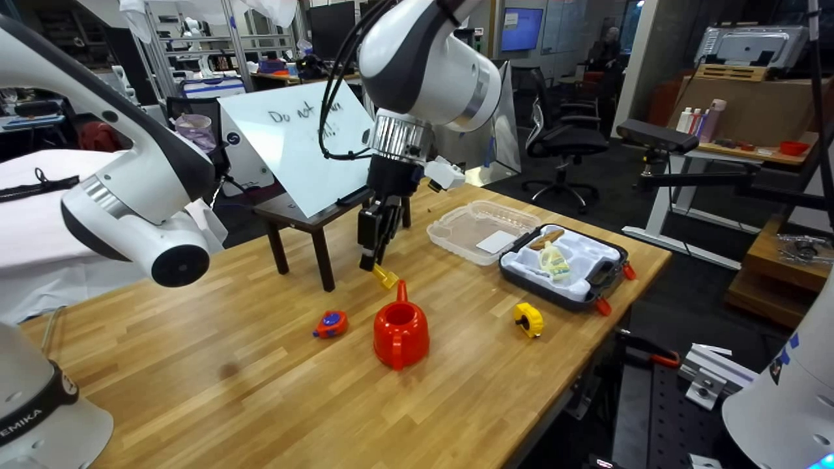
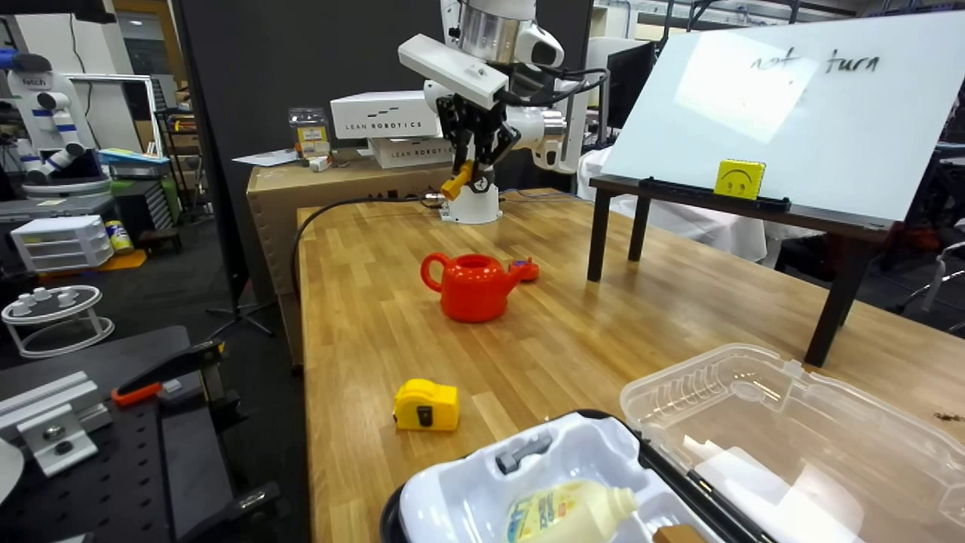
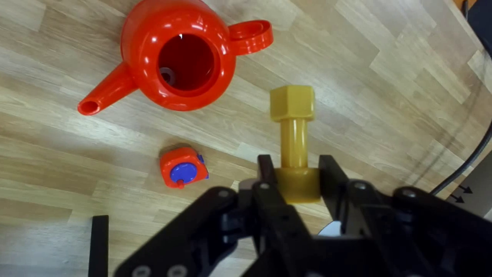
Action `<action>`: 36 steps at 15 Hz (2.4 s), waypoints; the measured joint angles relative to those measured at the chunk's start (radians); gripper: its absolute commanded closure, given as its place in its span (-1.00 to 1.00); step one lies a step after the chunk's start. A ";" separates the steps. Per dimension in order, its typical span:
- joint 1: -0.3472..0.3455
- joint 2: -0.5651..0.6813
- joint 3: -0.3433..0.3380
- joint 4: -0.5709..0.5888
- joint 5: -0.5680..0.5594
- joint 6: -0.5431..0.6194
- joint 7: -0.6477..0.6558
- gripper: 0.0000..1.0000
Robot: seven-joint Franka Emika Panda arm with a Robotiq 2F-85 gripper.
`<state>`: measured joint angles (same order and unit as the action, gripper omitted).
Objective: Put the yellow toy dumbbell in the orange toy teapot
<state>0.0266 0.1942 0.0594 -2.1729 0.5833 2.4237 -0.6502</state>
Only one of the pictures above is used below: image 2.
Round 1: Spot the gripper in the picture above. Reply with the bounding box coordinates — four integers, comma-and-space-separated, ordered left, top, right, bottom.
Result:
436, 94, 522, 194

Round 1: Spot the yellow toy dumbbell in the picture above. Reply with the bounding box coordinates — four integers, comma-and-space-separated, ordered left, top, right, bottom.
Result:
440, 160, 476, 201

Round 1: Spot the orange toy teapot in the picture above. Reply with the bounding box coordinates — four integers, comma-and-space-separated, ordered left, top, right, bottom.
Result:
420, 252, 528, 324

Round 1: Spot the grey toy piece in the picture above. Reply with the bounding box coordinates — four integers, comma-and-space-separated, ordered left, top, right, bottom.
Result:
495, 433, 554, 475

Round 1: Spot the yellow toy bottle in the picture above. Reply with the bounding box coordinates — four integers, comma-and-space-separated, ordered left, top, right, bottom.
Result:
506, 480, 639, 543

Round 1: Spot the flat white box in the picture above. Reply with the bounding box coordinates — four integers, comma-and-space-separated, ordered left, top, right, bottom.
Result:
368, 137, 458, 170

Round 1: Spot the large white box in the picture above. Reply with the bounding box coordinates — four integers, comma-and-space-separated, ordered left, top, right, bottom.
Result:
329, 90, 444, 141

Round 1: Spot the small clear packet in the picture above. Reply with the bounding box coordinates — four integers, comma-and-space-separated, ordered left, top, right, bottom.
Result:
287, 106, 333, 161

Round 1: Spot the monitor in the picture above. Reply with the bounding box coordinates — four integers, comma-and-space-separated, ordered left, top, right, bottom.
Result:
587, 38, 657, 130

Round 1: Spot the large cardboard box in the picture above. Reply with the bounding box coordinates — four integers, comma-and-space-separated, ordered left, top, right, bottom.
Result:
246, 160, 455, 364

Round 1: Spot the black partition panel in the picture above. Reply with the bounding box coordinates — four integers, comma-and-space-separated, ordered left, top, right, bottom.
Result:
172, 0, 595, 342

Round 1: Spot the black whiteboard tray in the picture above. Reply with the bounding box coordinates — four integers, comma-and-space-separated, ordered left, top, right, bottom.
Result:
639, 176, 793, 214

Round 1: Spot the sheet of paper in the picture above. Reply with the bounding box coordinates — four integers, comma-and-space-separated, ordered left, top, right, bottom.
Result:
231, 149, 301, 168

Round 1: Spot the yellow tape measure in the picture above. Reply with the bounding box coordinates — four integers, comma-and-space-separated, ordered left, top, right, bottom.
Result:
392, 378, 461, 433

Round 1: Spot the yellow smiley block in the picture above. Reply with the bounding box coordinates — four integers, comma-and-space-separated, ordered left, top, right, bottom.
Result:
713, 158, 767, 201

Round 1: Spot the black shelf cart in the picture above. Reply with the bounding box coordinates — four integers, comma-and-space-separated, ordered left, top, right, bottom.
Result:
154, 106, 206, 221

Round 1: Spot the whiteboard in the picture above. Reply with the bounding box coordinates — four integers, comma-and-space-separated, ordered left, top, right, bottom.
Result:
600, 11, 965, 224

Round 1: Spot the yellow can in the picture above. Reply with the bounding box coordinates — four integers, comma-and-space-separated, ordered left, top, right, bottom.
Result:
105, 219, 135, 256

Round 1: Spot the black and orange clamp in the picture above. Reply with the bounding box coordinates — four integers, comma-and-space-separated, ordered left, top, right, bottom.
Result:
111, 339, 228, 409

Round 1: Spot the small black table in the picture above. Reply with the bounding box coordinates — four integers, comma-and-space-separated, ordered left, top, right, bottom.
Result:
587, 174, 899, 369

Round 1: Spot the plastic case with clear lid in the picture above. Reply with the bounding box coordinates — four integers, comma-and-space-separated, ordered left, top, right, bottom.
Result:
379, 342, 965, 543

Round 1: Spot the white drawer unit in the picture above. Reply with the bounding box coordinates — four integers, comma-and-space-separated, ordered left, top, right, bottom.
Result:
10, 214, 115, 273

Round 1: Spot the white and blue robot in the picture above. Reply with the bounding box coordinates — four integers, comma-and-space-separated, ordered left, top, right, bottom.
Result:
0, 47, 115, 200

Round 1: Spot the white round rack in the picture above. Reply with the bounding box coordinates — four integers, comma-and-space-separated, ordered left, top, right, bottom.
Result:
1, 284, 116, 360

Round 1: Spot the black perforated table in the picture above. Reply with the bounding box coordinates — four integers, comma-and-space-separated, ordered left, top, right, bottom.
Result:
0, 325, 281, 543

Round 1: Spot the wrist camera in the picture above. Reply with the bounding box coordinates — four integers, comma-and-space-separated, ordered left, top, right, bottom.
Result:
397, 33, 510, 111

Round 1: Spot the black cable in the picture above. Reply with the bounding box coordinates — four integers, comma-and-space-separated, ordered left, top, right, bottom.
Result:
290, 194, 453, 372

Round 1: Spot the aluminium bracket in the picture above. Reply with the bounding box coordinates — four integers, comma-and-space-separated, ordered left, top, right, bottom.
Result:
0, 370, 115, 478

